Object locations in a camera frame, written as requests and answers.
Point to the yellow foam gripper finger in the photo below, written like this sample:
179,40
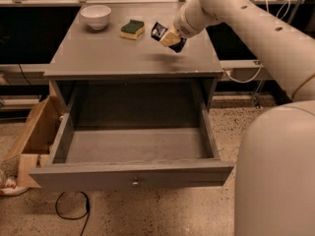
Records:
171,37

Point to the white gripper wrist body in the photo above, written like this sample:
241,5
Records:
181,26

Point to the dark blue rxbar wrapper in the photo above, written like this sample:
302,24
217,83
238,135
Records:
159,30

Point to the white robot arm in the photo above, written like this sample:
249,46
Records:
287,53

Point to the grey cabinet with counter top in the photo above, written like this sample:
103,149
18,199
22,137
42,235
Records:
110,82

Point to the grey open top drawer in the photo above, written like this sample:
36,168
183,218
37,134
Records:
84,160

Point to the metal drawer knob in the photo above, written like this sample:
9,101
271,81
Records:
135,183

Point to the green and yellow sponge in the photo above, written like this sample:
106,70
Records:
132,30

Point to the white ceramic bowl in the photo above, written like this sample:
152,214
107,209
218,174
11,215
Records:
96,17

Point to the metal pole stand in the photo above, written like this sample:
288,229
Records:
272,88

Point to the cardboard box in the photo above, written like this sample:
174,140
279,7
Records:
32,147

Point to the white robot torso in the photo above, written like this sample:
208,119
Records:
275,174

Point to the red and white cloth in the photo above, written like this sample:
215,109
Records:
9,186

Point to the grey wall rail shelf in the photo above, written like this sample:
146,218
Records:
244,71

